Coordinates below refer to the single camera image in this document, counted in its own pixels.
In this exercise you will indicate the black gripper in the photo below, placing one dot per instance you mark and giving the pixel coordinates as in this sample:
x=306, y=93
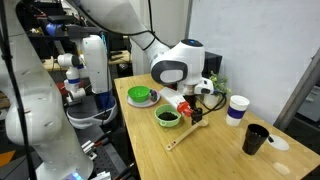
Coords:
x=192, y=101

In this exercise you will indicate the wooden spoon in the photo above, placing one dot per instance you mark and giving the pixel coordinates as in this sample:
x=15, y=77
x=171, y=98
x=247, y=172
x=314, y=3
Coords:
x=185, y=135

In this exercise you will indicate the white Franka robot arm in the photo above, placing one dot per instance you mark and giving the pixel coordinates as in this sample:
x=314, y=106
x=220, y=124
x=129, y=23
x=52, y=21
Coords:
x=40, y=100

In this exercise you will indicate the dark coffee beans pile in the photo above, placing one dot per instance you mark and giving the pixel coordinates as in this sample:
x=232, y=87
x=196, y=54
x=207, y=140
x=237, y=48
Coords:
x=167, y=116

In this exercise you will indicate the bright dark green bowl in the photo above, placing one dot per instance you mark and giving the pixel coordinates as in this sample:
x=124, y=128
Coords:
x=138, y=93

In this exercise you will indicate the white tube with red end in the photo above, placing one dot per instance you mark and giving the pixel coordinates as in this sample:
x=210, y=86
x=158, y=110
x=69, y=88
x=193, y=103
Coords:
x=173, y=97

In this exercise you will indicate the small green plant white pot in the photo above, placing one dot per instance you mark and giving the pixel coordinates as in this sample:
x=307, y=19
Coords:
x=220, y=83

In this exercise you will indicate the white paper cup blue band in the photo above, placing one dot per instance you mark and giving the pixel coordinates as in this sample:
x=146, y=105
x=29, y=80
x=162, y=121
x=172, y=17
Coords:
x=237, y=110

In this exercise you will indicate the teal toy utensil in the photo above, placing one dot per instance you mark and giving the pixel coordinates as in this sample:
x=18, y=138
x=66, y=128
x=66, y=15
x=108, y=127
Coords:
x=153, y=97

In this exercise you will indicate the purple toy utensil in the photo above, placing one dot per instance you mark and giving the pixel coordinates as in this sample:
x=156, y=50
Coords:
x=154, y=92

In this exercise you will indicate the pale lavender round plate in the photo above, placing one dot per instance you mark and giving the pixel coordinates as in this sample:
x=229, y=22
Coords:
x=143, y=104

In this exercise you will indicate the black plastic cup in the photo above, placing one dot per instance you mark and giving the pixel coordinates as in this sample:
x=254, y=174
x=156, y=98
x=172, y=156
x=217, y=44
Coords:
x=254, y=140

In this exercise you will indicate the wooden background desk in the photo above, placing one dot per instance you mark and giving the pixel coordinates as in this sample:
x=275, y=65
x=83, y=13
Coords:
x=120, y=58

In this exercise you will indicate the black optical breadboard base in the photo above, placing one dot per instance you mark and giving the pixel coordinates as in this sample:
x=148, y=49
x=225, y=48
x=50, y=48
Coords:
x=110, y=160

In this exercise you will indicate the white and blue mobile robot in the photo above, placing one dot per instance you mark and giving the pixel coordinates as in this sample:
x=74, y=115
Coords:
x=95, y=66

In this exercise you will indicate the black equipment shelf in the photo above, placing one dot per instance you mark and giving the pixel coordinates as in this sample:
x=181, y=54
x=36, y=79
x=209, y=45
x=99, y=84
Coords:
x=40, y=33

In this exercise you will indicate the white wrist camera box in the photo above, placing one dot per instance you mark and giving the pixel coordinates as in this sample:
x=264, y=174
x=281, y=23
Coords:
x=204, y=87

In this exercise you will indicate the grey metal frame beam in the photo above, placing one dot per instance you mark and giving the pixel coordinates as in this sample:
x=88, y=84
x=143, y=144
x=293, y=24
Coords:
x=296, y=96

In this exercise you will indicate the silver metal bracket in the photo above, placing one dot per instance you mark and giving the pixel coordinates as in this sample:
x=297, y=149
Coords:
x=89, y=149

